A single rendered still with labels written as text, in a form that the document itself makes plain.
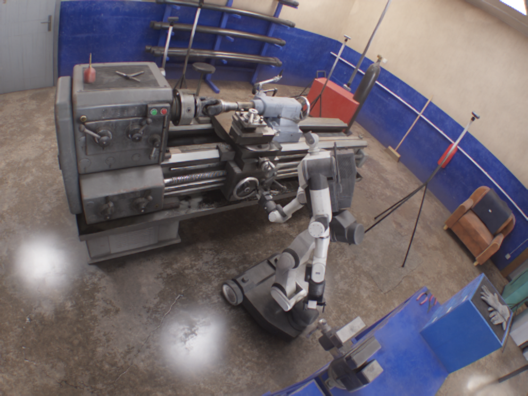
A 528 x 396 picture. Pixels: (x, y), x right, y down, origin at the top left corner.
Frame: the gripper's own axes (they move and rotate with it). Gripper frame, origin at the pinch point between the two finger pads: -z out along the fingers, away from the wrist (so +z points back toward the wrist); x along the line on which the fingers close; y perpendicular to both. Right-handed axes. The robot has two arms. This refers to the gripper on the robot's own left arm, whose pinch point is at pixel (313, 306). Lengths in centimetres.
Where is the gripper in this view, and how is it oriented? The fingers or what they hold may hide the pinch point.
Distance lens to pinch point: 164.3
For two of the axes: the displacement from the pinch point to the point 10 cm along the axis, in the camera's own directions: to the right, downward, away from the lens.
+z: 0.2, -9.6, -2.8
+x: -9.7, -0.9, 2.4
